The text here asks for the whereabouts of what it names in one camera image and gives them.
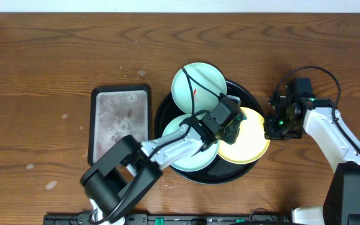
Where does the green yellow sponge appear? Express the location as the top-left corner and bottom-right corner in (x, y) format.
(236, 111), (247, 121)

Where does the round black tray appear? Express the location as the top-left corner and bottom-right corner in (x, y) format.
(154, 79), (264, 184)

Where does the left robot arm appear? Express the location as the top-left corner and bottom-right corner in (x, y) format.
(80, 112), (246, 224)

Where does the rectangular black soapy tray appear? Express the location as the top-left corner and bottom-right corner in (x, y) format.
(87, 84), (151, 166)

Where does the yellow plate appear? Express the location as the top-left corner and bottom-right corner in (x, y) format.
(217, 107), (270, 164)

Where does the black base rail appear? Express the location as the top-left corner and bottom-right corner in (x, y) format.
(42, 212), (291, 225)

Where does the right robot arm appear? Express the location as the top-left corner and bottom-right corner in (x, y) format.
(264, 94), (360, 224)

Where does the light blue plate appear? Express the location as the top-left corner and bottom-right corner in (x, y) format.
(171, 62), (227, 114)
(162, 114), (219, 172)

